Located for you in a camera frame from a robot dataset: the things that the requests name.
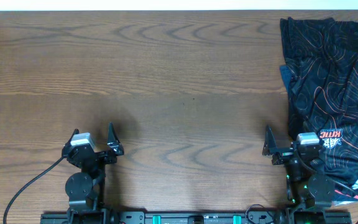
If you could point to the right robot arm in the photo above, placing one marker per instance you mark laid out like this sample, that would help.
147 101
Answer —
307 190

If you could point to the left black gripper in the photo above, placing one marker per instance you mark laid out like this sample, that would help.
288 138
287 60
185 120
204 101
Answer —
114 147

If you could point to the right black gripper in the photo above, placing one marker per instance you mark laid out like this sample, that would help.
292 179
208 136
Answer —
270 149

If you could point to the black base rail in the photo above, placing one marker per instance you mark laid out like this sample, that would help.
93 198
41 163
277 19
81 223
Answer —
251 216

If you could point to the navy blue garment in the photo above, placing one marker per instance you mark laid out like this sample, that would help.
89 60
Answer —
286 76

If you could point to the black orange-patterned jersey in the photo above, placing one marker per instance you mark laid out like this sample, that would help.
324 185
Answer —
322 56

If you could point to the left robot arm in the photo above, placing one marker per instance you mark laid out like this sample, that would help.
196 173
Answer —
85 188

